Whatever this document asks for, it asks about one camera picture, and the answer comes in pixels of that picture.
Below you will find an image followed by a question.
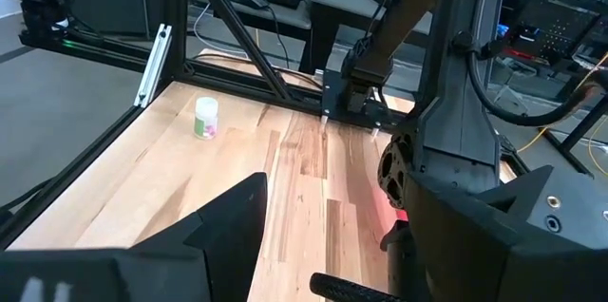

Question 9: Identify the textured finger of the left gripper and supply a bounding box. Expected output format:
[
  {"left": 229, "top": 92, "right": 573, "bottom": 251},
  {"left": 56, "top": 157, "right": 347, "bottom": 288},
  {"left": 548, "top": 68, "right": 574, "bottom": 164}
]
[{"left": 309, "top": 272, "right": 405, "bottom": 302}]

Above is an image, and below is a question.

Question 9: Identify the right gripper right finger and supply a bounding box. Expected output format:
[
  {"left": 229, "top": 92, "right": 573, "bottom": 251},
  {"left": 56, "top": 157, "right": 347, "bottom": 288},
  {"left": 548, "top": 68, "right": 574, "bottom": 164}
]
[{"left": 407, "top": 164, "right": 608, "bottom": 302}]

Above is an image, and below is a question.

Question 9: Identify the black device with green light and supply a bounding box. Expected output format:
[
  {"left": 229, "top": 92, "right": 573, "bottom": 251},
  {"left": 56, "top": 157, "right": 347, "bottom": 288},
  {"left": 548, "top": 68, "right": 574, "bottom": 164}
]
[{"left": 0, "top": 0, "right": 105, "bottom": 54}]

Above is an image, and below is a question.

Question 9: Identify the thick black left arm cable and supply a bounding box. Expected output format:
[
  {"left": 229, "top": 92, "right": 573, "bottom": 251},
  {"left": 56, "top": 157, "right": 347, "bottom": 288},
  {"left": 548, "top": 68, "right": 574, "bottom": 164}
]
[{"left": 466, "top": 49, "right": 608, "bottom": 128}]

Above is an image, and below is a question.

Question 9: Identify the medicine bottle green pink label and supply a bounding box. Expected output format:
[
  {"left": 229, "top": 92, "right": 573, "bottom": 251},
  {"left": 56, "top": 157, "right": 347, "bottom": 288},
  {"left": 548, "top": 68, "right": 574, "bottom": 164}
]
[{"left": 193, "top": 96, "right": 220, "bottom": 141}]

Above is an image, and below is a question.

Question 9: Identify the yellow cable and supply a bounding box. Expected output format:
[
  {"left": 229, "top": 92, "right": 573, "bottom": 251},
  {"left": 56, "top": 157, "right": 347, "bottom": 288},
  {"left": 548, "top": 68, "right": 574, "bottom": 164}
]
[
  {"left": 516, "top": 52, "right": 608, "bottom": 154},
  {"left": 587, "top": 119, "right": 608, "bottom": 178}
]

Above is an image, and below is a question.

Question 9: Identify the black computer case with lights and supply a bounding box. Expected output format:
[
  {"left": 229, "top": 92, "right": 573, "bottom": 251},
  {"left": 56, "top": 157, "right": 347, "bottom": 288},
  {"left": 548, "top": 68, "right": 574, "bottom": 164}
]
[{"left": 498, "top": 0, "right": 608, "bottom": 66}]

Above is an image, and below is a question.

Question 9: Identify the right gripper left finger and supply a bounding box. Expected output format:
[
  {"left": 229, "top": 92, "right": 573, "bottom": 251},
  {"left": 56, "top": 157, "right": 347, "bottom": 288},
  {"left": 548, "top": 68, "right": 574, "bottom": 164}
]
[{"left": 130, "top": 172, "right": 269, "bottom": 302}]

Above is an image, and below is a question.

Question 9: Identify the black aluminium rig frame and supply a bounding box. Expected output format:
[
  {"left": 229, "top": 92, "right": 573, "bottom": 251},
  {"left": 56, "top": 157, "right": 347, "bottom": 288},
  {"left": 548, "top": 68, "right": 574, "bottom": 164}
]
[{"left": 0, "top": 0, "right": 608, "bottom": 251}]

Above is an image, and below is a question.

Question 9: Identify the silver aluminium bracket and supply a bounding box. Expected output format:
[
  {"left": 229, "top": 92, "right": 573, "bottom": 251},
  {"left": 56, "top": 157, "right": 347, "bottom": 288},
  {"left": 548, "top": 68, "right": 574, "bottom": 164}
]
[{"left": 133, "top": 23, "right": 173, "bottom": 109}]

